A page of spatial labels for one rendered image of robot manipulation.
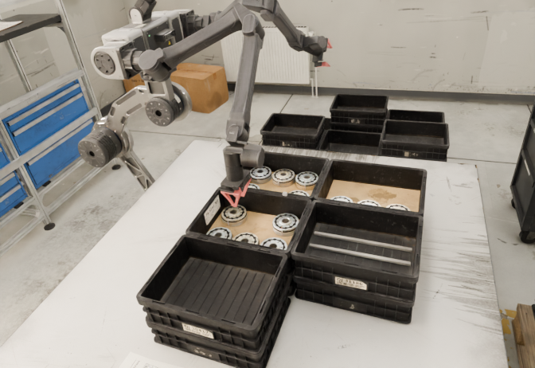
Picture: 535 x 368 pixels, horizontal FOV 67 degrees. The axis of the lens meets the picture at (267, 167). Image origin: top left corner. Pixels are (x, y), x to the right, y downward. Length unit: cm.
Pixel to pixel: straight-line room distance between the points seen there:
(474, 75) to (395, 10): 101
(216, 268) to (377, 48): 343
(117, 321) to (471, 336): 119
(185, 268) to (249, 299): 28
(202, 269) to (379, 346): 64
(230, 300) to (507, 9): 374
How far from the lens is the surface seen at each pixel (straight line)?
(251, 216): 168
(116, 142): 232
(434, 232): 183
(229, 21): 149
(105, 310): 169
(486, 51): 455
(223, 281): 145
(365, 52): 453
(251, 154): 124
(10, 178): 323
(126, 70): 163
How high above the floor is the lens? 189
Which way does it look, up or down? 33 degrees down
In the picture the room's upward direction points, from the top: 6 degrees counter-clockwise
